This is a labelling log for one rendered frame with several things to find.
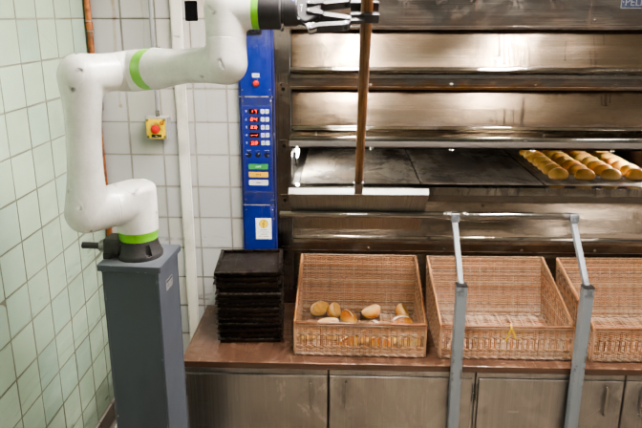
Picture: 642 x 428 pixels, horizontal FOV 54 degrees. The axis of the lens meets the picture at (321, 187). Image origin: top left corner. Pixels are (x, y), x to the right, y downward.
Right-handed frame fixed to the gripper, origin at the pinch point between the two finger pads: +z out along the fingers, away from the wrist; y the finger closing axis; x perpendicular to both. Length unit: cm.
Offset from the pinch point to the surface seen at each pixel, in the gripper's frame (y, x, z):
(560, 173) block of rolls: -36, -152, 100
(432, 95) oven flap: -56, -117, 34
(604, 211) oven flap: -16, -152, 118
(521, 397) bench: 69, -151, 70
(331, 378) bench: 65, -147, -8
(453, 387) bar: 67, -142, 41
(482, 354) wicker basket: 53, -144, 54
